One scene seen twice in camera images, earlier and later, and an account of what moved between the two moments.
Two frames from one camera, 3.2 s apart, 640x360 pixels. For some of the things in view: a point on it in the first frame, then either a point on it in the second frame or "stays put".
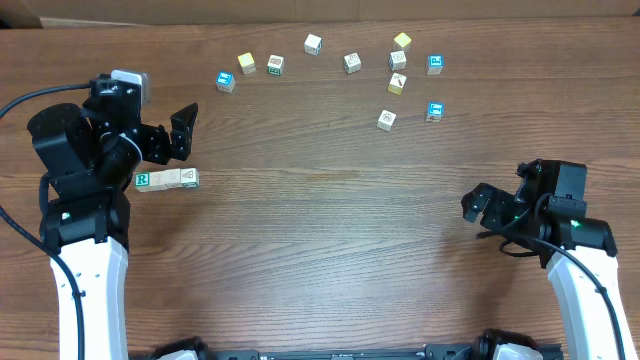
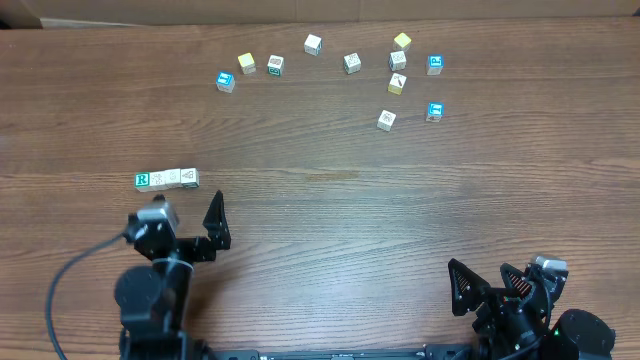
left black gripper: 180,137 → 205,249
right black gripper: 498,203 → 499,304
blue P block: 436,63 stays put
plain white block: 172,178 stays put
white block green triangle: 190,177 stays put
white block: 157,181 stays put
